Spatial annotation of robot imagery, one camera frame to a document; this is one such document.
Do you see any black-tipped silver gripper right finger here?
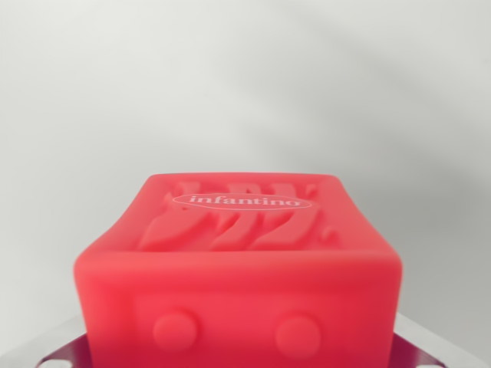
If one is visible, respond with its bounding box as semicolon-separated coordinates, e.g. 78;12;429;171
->
390;325;450;368

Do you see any red infantino rubber cube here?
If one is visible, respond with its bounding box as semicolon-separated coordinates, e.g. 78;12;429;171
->
71;171;404;368

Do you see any black-tipped silver gripper left finger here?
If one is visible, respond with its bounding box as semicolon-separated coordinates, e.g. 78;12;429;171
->
36;317;91;368

